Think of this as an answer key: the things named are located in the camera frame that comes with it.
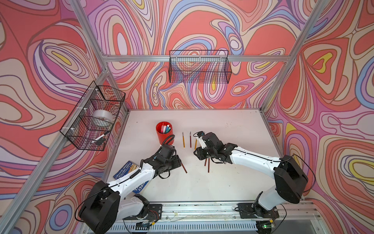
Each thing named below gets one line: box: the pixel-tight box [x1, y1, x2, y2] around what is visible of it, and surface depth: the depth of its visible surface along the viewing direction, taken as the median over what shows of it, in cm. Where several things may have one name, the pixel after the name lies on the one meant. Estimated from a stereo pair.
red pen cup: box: [155, 121, 174, 145], surface depth 95 cm
